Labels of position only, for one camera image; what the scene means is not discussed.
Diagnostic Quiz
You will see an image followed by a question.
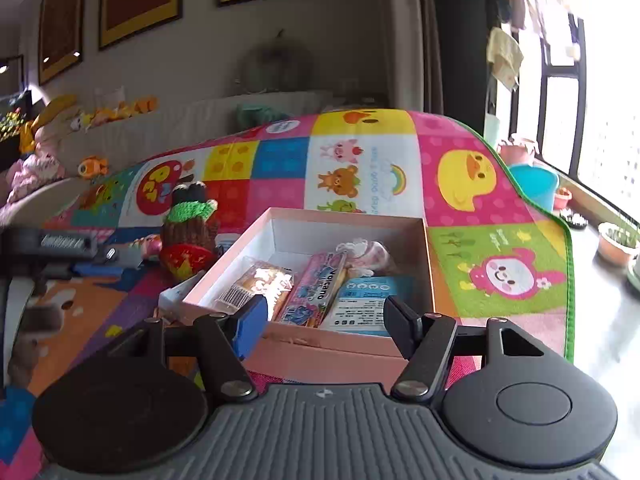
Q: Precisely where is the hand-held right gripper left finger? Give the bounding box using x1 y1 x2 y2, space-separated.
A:
100 296 269 403

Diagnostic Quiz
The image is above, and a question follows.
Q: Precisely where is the brown knitted doll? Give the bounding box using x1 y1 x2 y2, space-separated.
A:
159 181 221 282

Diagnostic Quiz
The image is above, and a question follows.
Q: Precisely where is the colourful cartoon play mat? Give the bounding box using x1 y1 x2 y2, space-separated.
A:
0 108 575 480

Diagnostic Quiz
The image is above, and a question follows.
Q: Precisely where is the pink white plush toy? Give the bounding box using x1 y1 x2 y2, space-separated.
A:
335 240 393 278

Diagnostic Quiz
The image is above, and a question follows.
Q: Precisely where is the pink Volcano snack packet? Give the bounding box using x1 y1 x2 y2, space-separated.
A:
274 251 348 328

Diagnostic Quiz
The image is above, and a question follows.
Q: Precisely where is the yellow hat plush doll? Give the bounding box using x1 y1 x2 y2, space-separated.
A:
19 94 85 155

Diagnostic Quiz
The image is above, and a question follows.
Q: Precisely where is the round electric fan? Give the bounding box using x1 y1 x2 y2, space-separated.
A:
244 29 315 94

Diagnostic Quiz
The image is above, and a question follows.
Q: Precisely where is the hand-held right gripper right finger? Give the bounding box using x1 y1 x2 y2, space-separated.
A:
382 296 556 403

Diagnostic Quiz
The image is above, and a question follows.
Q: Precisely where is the black window frame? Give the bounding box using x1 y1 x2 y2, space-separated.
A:
540 14 587 177

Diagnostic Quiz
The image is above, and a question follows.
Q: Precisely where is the beige curtain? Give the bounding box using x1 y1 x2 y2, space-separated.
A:
389 0 445 113

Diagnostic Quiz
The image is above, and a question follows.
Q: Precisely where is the clownfish plush toy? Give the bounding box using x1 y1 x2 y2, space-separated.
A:
76 156 109 177

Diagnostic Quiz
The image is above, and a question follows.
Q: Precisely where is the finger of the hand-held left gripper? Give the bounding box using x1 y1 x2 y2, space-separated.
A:
44 260 126 281
94 245 149 267

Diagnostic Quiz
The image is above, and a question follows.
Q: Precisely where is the pink cardboard box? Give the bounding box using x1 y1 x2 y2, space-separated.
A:
182 207 436 346

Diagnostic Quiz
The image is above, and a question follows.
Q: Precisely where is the teal cloth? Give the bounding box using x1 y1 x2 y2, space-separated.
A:
236 104 275 127

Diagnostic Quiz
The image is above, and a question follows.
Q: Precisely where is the hanging yellow towel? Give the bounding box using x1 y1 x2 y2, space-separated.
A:
486 26 524 92

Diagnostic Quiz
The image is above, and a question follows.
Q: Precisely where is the blue plastic bucket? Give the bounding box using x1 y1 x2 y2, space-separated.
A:
506 162 561 212

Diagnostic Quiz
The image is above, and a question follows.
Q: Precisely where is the pink plastic toy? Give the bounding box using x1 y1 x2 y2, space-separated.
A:
126 235 164 262

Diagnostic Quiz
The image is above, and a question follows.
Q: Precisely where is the orange snack packet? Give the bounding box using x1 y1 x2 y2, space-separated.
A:
214 256 296 321

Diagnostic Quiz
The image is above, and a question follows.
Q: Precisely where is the pink plastic bucket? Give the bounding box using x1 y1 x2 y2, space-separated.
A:
496 135 540 167

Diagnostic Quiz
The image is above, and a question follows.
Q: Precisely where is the blue white packet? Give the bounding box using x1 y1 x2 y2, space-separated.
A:
319 275 416 337

